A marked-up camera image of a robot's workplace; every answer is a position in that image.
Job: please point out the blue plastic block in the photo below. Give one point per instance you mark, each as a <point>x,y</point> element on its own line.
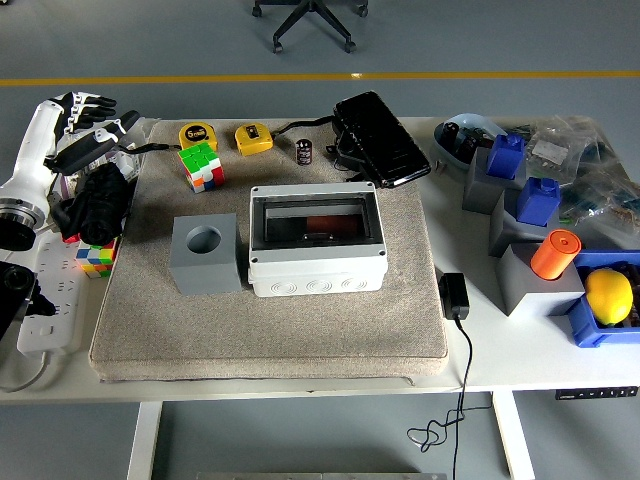
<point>505,157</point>
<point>537,200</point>

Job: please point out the black power adapter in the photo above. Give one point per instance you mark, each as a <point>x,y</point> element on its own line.
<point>454,295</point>

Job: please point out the blue plastic bin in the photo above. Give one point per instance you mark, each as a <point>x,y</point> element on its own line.
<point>585,330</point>

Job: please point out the black ribbed case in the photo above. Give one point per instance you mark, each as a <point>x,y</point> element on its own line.
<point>380,140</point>

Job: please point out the yellow tape measure round label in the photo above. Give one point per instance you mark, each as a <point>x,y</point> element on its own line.
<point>197,134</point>

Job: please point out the white power strip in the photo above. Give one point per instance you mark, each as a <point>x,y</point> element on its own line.
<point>55,300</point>

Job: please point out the black table control panel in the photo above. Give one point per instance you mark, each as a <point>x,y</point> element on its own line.
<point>595,393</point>

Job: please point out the yellow lemon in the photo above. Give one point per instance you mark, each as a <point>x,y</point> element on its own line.
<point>609,297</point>

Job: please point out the white table leg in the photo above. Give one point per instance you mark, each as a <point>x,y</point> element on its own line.
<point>145,440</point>
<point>512,435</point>

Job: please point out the grey-brown mat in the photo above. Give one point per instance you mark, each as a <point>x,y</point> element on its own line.
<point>300,340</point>

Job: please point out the clear bag of dark parts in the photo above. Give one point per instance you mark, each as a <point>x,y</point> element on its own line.
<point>605,200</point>

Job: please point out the light blue bowl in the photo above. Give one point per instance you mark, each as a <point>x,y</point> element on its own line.
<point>470,120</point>

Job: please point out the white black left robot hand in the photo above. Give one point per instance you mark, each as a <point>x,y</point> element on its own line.
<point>32,150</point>

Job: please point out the white junction box clear lid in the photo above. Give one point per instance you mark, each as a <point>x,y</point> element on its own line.
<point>320,285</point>

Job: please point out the clear bags of small parts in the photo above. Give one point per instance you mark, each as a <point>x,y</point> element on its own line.
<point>132,160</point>

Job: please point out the small metal pins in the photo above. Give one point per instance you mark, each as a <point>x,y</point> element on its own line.
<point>440,166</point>

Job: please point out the black office chair base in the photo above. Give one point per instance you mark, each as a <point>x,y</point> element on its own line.
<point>312,17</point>

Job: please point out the black capacitor with white print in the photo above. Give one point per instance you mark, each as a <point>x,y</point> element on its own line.
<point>304,151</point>

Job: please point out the grey block with round hole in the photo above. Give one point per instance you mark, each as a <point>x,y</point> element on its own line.
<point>210,275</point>

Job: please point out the black cloth bundle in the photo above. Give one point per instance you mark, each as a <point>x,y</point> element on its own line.
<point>100,200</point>

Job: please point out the clear bag with grey label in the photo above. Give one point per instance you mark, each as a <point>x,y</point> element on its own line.
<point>555,145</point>

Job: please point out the yellow tape measure square label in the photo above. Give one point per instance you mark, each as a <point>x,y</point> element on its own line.
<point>254,140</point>

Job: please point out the colourful puzzle cube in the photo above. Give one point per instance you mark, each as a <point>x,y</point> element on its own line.
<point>95,257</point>
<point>197,156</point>

